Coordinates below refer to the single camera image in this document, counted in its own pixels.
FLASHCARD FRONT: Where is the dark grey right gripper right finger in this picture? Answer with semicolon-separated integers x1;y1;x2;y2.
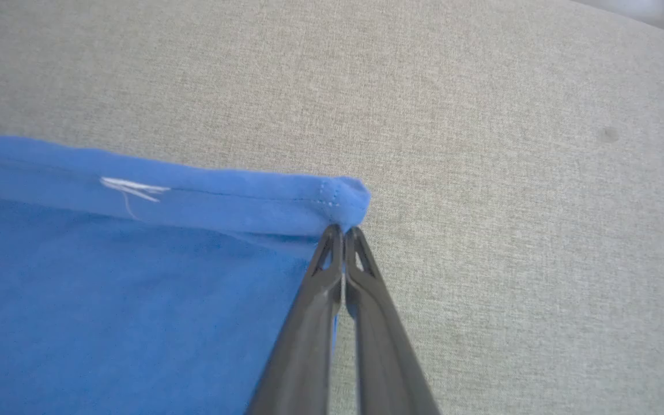
344;227;441;415

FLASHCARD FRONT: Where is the blue and white t-shirt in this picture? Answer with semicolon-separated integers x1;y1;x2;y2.
0;132;372;415

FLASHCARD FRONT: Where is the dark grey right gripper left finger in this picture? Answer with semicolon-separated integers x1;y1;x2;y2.
246;224;345;415

